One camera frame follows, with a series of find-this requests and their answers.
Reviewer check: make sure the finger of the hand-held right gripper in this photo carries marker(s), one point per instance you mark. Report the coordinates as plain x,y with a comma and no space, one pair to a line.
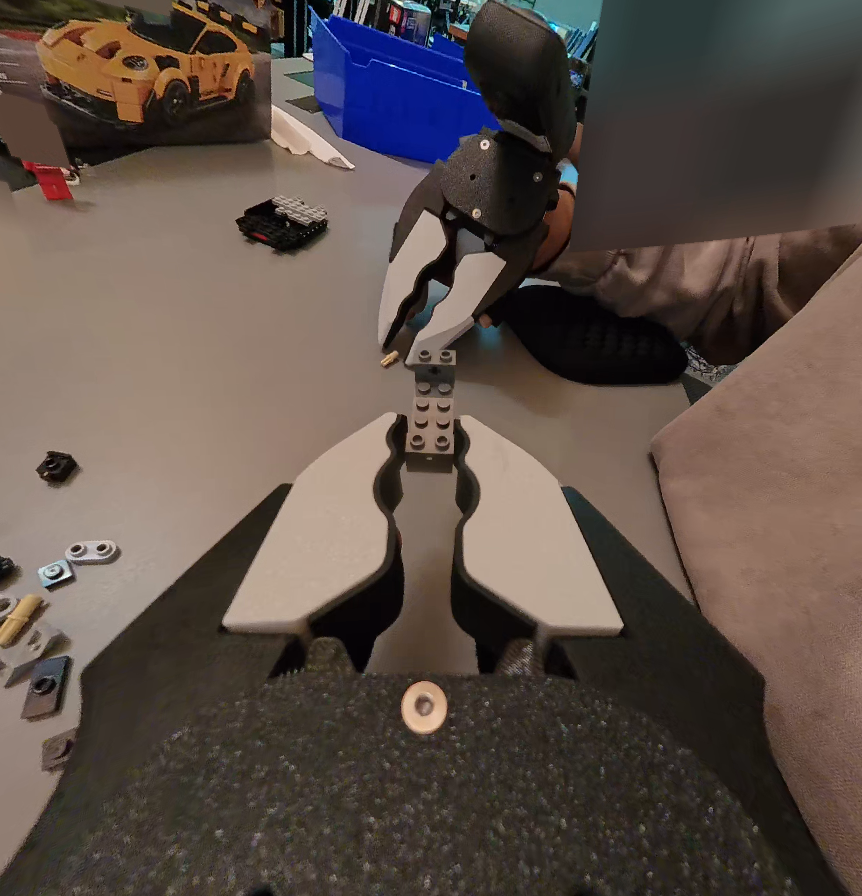
473,287
406,273

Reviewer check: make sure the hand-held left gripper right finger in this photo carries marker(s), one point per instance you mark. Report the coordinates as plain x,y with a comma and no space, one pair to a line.
536,553

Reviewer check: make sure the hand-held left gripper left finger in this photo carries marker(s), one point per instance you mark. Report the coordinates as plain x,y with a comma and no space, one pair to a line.
312,553

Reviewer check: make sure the black toy car chassis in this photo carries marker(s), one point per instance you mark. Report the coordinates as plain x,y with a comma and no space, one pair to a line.
284,224

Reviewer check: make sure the dark grey brick assembly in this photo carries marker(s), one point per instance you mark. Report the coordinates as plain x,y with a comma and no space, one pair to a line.
431,420

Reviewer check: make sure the person's right forearm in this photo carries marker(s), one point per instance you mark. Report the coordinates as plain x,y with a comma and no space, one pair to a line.
718,287

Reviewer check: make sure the grey desk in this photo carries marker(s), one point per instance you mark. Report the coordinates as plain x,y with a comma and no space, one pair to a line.
193,350

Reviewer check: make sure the person's right hand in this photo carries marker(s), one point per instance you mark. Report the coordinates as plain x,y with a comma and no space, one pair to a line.
560,224

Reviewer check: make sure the blue plastic bin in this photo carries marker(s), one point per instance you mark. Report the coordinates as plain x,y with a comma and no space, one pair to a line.
389,105

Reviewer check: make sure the black mesh wrist rest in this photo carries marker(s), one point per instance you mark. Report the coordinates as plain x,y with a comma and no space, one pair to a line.
599,343

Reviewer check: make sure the dark printed box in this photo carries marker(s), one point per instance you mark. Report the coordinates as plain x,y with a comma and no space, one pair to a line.
406,17

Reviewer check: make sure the scattered small toy bricks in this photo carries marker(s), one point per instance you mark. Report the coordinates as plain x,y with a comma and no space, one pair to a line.
91,551

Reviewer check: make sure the person's beige sweatshirt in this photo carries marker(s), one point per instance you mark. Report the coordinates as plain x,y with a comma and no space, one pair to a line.
788,560

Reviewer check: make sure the blue patterned fabric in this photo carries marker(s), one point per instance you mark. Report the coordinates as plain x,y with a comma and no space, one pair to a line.
711,371

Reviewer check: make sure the toy car box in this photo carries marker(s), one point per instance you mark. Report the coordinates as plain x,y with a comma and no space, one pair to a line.
158,77

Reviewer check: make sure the red toy minifigure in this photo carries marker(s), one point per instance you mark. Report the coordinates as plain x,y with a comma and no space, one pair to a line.
53,182

